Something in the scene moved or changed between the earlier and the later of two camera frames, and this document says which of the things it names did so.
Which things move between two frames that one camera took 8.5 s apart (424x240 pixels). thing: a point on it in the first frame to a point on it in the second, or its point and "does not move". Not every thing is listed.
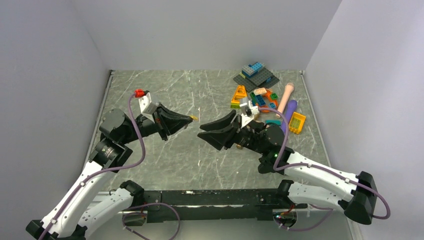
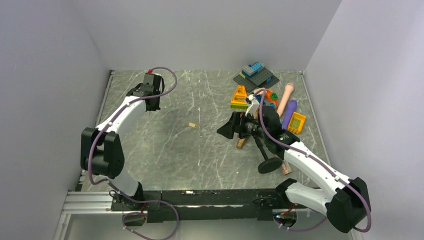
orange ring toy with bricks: x=264 y=98 does not move
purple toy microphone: x=291 y=107 does not move
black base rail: x=211 y=205 does not move
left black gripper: x=169 y=122 to x=156 y=107
